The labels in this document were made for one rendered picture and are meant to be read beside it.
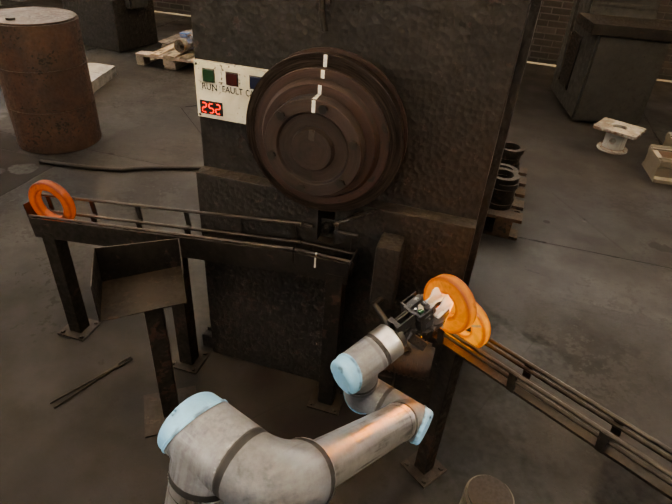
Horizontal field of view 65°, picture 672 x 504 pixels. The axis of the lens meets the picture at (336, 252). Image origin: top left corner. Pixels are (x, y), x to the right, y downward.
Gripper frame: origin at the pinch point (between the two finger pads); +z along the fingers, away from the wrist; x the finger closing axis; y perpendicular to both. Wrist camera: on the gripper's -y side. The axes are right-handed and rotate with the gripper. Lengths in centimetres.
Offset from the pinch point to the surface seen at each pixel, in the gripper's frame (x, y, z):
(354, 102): 40, 40, 8
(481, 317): -4.9, -10.0, 6.8
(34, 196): 145, 3, -72
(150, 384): 94, -65, -76
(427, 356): 8.3, -33.0, -2.0
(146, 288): 77, -8, -58
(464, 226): 19.5, -4.9, 27.2
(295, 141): 48, 33, -8
